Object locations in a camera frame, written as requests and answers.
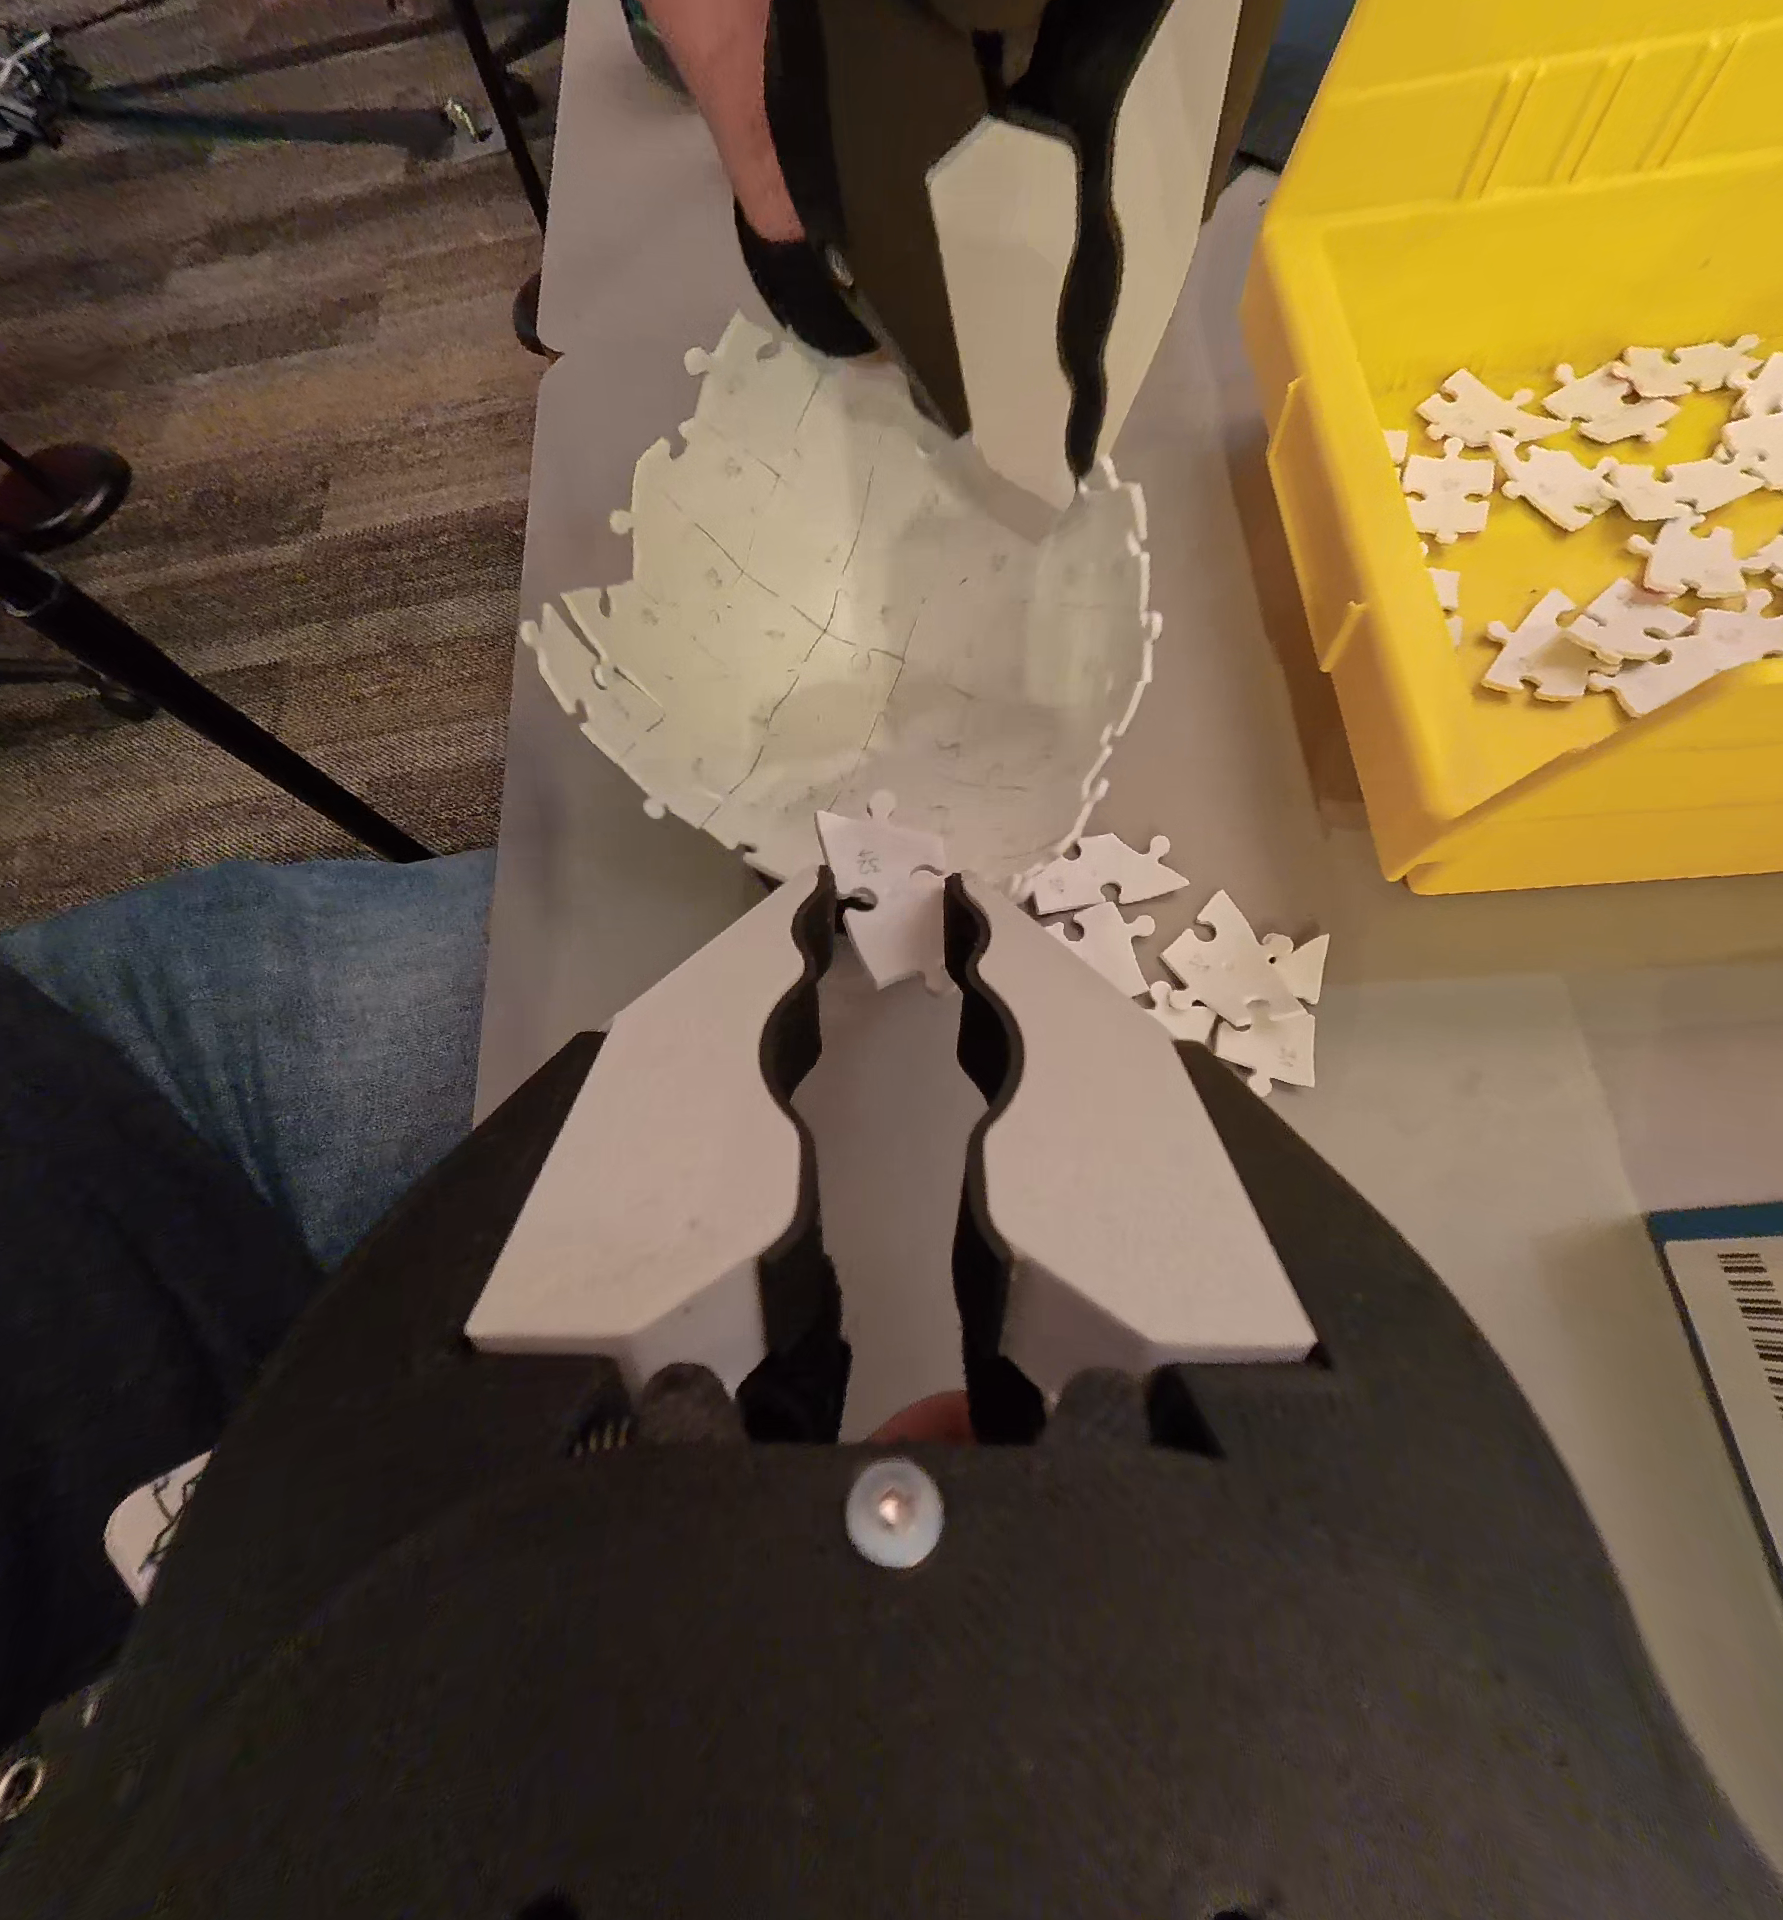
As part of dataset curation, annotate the blue puzzle box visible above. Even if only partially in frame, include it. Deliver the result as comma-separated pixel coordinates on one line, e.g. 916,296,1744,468
1643,1195,1783,1749

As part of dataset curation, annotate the black metal table leg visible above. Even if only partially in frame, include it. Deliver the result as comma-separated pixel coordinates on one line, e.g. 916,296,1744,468
447,0,549,237

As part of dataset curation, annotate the person's dark shirt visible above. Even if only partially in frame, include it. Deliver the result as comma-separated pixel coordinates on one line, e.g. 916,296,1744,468
0,925,327,1808

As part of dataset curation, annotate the yellow plastic bin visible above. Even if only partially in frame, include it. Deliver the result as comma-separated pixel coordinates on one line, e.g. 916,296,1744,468
1241,0,1783,898

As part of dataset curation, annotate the partly built puzzle ball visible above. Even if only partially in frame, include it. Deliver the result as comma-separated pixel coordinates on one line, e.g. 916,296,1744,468
521,309,1166,889

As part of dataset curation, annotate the white printed tag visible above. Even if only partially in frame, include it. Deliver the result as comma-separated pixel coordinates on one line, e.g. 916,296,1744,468
104,1448,212,1609

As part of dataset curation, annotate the white curved puzzle piece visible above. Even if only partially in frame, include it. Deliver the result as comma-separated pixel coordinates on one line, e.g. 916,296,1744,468
813,793,954,993

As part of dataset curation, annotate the person's leg in jeans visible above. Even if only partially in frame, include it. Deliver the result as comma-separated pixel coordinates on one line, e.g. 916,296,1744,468
0,848,495,1282

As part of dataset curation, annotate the black tripod stand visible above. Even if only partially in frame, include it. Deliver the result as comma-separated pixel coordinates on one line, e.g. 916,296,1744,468
0,377,437,867

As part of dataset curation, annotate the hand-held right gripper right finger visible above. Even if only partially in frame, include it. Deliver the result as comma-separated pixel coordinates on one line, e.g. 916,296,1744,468
943,873,1321,1370

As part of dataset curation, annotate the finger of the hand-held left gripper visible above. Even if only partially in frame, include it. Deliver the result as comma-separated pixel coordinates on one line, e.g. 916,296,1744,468
922,112,1129,518
1081,0,1247,455

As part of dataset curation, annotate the pile of white puzzle pieces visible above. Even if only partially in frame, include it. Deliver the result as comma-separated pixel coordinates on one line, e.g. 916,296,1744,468
1383,335,1783,722

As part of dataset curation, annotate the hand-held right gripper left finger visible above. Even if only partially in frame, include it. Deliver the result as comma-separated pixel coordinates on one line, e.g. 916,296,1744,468
464,867,843,1373

